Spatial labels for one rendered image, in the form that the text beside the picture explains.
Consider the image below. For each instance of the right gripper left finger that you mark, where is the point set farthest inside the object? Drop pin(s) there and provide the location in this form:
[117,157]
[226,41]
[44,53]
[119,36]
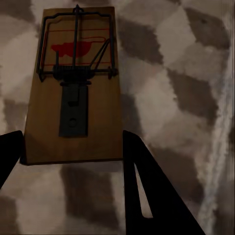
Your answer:
[10,152]

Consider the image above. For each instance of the mousetrap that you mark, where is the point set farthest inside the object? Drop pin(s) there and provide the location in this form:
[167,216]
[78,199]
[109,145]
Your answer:
[74,113]

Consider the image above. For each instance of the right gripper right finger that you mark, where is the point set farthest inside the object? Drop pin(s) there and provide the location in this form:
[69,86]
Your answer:
[170,214]

